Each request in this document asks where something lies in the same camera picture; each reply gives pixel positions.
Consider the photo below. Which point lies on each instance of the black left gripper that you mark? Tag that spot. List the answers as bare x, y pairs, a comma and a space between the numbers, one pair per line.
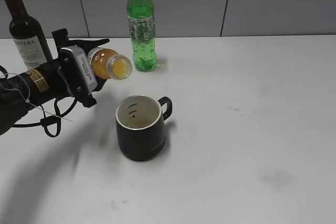
52, 70

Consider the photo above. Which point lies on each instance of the NFC orange juice bottle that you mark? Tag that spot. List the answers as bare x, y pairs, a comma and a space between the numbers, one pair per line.
109, 64

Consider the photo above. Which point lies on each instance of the black mug white interior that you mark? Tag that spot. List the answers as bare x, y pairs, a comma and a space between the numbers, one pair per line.
140, 126

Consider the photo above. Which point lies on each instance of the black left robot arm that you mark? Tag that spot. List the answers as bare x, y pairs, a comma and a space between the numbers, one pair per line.
23, 92

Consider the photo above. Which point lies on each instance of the green plastic soda bottle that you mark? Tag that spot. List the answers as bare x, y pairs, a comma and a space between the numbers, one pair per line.
141, 22

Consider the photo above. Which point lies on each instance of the dark red wine bottle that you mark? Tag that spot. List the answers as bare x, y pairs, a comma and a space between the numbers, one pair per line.
28, 36

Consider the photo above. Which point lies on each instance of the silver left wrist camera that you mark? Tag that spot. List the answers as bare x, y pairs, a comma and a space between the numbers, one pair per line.
76, 69

